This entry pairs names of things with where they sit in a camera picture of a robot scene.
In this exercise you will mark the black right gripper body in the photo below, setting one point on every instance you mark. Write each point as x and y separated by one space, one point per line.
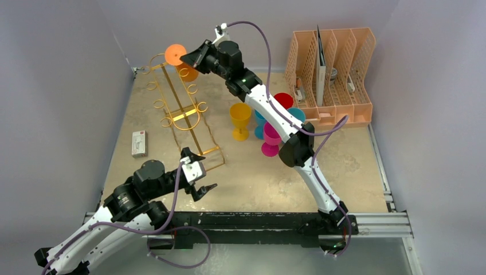
207 53

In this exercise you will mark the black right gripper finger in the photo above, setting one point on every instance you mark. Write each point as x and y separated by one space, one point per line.
194 60
202 50

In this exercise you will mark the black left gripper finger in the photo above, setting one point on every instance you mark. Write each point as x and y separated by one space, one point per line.
202 191
189 157

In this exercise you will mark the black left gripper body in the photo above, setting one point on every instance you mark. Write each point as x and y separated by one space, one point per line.
187 186

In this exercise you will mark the orange wine glass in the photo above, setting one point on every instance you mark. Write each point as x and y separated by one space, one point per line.
173 56

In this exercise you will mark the yellow wine glass back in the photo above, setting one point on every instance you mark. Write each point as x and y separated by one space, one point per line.
240 115

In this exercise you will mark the red wine glass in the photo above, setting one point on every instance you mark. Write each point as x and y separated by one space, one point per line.
284 99

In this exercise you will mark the magenta wine glass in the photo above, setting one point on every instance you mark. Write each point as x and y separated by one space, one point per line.
272 140

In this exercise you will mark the light blue wine glass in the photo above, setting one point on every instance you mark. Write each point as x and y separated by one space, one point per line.
297 113

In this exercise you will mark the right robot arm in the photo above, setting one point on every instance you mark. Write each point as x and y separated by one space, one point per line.
297 151

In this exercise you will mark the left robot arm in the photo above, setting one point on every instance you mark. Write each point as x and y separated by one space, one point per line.
143 205

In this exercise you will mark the white stapler box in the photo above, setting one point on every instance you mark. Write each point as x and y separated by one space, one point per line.
139 147

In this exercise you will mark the dark folder in organizer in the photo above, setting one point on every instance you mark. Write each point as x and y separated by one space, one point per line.
320 69

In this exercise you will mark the peach plastic file organizer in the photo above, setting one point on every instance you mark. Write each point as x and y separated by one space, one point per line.
348 53

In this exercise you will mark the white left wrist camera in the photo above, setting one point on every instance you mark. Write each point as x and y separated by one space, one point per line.
193 171

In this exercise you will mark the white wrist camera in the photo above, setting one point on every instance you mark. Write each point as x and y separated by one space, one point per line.
221 32
193 171

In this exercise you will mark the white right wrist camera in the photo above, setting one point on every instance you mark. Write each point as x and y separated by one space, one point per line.
221 32

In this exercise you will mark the gold wire wine glass rack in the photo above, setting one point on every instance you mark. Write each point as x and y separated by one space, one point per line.
182 113

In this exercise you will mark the aluminium frame rail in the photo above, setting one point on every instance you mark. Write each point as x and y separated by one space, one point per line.
392 225

